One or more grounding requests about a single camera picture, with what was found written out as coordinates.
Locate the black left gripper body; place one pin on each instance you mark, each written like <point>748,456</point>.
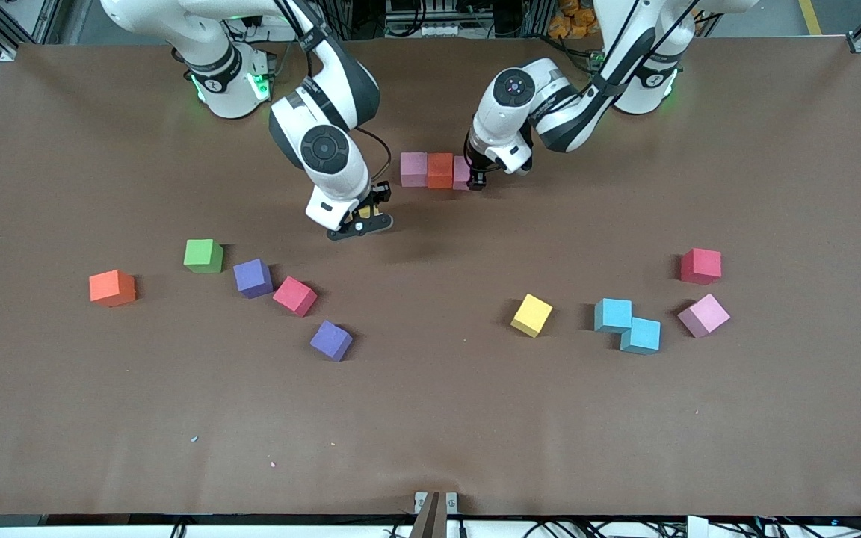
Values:
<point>474,166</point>

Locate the yellow foam block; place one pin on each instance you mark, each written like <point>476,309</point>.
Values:
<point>531,314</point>
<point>363,213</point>

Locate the pink foam block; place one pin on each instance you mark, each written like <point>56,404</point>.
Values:
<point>461,172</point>
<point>413,169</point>
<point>703,314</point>

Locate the orange foam block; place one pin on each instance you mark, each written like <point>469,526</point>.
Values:
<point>440,170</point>
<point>112,288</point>

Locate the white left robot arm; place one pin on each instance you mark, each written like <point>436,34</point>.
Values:
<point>514,87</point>

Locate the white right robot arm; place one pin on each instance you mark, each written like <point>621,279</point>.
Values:
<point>323,148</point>

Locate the red foam block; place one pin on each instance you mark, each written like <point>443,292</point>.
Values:
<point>700,266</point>
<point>294,296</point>

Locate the purple foam block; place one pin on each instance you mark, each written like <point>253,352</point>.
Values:
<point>252,278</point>
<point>331,340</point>

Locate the white socket strip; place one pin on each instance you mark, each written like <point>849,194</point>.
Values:
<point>442,30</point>

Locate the green foam block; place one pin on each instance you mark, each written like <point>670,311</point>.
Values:
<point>203,255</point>

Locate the pile of orange objects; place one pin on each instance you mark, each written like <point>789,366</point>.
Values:
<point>569,22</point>

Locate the blue foam block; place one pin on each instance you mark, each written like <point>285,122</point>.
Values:
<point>611,314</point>
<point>641,336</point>

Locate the brown paper table cover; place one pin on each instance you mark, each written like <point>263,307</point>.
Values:
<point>430,418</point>

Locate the metal mount bracket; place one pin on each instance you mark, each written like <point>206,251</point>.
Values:
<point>435,512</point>

